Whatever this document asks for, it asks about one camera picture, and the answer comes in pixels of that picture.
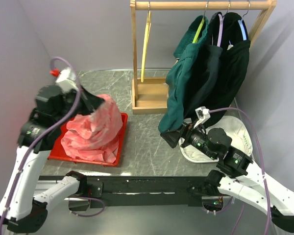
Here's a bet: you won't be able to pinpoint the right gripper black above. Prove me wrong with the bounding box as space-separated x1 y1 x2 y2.
159 118 216 159

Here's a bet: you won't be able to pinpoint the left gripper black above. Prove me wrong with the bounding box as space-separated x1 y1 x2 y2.
55 84 106 125

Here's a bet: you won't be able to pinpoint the pink patterned shorts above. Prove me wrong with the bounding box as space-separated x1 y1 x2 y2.
61 94 123 164

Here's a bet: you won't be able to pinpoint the yellow clothes hanger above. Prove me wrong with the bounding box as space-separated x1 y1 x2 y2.
141 10 151 82

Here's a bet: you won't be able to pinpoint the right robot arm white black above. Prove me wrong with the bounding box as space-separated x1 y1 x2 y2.
161 123 294 233

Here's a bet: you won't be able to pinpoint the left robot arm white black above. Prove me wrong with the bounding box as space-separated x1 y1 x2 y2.
0 85 105 234

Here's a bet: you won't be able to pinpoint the teal green shorts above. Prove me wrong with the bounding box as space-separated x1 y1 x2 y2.
158 15 209 133

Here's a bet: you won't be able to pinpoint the dark grey shorts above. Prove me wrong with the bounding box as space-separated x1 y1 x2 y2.
183 12 223 118

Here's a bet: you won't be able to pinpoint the lime green hanger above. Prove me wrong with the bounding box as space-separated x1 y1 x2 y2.
192 16 205 44

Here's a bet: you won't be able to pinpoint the black shorts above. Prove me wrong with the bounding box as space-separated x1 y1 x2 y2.
203 12 251 127

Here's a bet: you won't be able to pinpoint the light blue hanger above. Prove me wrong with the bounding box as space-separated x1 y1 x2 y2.
238 20 247 41

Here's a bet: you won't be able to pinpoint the lilac hanger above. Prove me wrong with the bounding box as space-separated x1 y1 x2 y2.
217 13 223 47

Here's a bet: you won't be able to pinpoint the wooden clothes rack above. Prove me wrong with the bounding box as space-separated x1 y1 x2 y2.
130 0 277 115

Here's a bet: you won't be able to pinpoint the red plastic tray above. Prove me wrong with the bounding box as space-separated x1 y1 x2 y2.
48 113 128 167

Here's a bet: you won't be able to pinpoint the white cloth basket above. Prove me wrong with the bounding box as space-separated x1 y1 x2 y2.
178 116 253 164

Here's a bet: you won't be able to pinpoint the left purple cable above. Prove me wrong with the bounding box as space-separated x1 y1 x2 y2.
0 56 82 235

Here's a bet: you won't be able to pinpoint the purple cable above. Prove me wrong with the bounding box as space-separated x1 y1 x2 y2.
0 56 82 235
208 107 271 235

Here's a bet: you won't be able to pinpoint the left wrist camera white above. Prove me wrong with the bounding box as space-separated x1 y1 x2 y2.
50 67 78 93

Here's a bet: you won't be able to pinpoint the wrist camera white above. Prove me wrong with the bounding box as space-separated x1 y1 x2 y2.
50 67 78 93
195 106 210 127

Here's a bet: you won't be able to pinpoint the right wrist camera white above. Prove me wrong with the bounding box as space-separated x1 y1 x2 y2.
195 106 210 127

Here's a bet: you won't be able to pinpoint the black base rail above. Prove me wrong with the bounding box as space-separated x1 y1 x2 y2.
63 175 226 209

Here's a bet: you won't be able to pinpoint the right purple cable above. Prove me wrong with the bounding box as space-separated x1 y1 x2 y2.
208 107 271 235

